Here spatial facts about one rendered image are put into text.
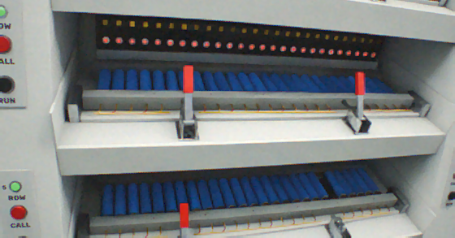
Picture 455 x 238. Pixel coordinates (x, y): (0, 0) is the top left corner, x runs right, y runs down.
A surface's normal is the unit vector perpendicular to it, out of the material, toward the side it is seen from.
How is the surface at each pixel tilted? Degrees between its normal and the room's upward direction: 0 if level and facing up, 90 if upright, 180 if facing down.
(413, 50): 90
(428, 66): 90
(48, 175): 90
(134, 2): 111
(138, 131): 20
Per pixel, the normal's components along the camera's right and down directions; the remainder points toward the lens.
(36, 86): 0.28, 0.22
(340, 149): 0.24, 0.55
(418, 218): -0.96, 0.00
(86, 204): 0.15, -0.83
